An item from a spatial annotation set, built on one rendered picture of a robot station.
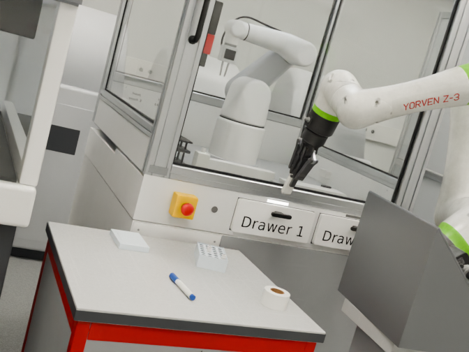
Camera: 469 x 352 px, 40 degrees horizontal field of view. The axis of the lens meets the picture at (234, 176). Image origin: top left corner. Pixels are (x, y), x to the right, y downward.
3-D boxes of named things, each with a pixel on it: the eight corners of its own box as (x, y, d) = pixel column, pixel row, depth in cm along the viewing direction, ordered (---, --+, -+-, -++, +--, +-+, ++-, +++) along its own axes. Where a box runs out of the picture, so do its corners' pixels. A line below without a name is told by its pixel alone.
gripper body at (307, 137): (302, 120, 196) (289, 145, 200) (312, 134, 189) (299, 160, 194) (322, 126, 199) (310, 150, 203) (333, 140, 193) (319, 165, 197)
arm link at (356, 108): (448, 93, 189) (451, 59, 182) (468, 112, 180) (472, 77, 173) (330, 121, 185) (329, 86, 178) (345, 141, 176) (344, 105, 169)
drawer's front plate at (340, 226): (380, 255, 234) (389, 227, 232) (313, 244, 222) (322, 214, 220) (377, 253, 236) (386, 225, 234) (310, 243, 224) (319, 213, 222)
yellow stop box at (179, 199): (193, 221, 200) (199, 199, 198) (172, 217, 197) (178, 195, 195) (188, 216, 204) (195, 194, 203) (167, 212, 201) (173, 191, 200)
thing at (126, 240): (148, 253, 183) (149, 247, 182) (118, 248, 179) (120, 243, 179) (137, 237, 194) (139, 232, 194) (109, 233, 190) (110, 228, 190)
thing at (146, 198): (396, 262, 240) (407, 225, 237) (132, 218, 197) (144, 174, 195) (284, 192, 325) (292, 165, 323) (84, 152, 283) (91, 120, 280)
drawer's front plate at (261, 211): (307, 244, 221) (316, 213, 219) (231, 231, 209) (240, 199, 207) (304, 242, 223) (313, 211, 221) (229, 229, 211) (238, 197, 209)
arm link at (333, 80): (356, 68, 192) (324, 59, 188) (373, 87, 182) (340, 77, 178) (335, 109, 198) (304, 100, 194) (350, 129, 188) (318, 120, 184)
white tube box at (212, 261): (225, 273, 183) (228, 260, 183) (196, 267, 182) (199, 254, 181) (220, 259, 196) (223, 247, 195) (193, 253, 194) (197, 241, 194)
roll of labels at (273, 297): (289, 307, 170) (294, 293, 170) (280, 313, 164) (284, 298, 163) (266, 297, 173) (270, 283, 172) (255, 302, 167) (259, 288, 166)
